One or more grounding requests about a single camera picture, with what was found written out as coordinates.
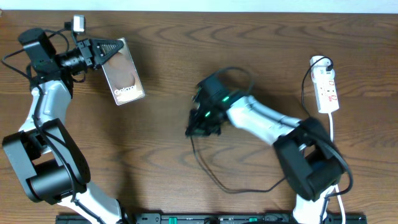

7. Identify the black charger cable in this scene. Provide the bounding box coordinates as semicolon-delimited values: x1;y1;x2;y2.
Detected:
189;56;335;194

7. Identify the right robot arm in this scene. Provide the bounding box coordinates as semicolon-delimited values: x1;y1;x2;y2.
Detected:
185;75;347;223

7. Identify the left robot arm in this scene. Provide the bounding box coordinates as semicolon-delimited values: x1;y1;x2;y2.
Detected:
2;28;130;223

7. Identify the white power strip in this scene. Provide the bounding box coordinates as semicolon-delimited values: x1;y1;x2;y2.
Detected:
310;55;340;114

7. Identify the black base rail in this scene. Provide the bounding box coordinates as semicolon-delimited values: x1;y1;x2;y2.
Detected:
55;212;368;224

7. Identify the white power strip cord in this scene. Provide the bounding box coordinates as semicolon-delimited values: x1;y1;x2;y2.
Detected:
328;112;346;224

